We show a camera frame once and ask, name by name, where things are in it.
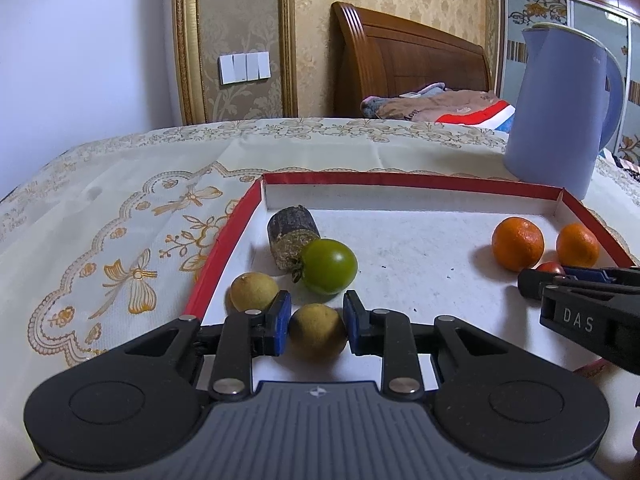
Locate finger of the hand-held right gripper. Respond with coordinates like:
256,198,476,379
562,266,640,284
517,268,640,303

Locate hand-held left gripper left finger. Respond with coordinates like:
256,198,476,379
120,290,293,402

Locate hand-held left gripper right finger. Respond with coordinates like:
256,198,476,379
342,290,506,402

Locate small orange mandarin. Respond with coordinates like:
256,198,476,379
556,223,601,268

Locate yellowish longan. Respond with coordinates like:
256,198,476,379
288,303,348,361
230,272,279,312

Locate large orange mandarin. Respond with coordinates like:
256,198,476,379
491,216,545,272

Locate green tomato with stem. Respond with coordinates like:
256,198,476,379
291,238,359,296

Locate dark sugarcane piece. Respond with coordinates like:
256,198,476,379
267,205,322,268

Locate red cardboard box tray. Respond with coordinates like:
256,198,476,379
184,172,640,376

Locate colourful cloth pile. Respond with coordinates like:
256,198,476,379
597,147,640,183

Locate blue electric kettle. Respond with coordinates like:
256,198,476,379
502,22,626,201

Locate folded clothes on bed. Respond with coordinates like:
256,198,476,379
360,82,516,131

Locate wooden bed headboard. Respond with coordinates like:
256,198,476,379
331,1,493,117

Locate floral glass wardrobe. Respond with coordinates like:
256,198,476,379
500,0,640,161

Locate white wall switch panel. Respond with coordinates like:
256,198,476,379
217,51,272,86

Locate gold wall trim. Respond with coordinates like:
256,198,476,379
277,0,299,118
171,0,208,126

